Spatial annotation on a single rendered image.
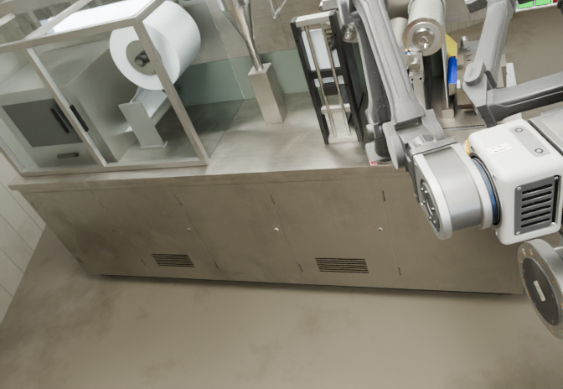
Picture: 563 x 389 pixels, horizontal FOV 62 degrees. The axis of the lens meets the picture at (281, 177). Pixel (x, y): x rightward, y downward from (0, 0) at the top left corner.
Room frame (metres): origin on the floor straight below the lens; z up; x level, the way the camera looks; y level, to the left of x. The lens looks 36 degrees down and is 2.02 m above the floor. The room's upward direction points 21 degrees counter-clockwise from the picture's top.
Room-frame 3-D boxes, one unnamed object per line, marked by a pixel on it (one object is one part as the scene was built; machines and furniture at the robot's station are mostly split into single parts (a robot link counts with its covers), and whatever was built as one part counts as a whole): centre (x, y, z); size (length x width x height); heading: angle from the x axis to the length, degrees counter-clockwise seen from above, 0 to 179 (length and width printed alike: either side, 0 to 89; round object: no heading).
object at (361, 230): (2.04, 0.14, 0.43); 2.52 x 0.64 x 0.86; 61
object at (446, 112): (1.62, -0.77, 0.92); 0.28 x 0.04 x 0.04; 151
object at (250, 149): (2.03, 0.15, 0.88); 2.52 x 0.66 x 0.04; 61
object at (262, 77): (1.98, -0.08, 1.19); 0.14 x 0.14 x 0.57
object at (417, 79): (1.52, -0.61, 1.05); 0.06 x 0.05 x 0.31; 151
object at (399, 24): (1.71, -0.62, 1.18); 0.26 x 0.12 x 0.12; 151
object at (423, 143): (0.66, -0.27, 1.45); 0.09 x 0.08 x 0.12; 83
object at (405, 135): (0.74, -0.27, 1.43); 0.10 x 0.05 x 0.09; 173
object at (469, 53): (1.60, -0.90, 1.00); 0.40 x 0.16 x 0.06; 151
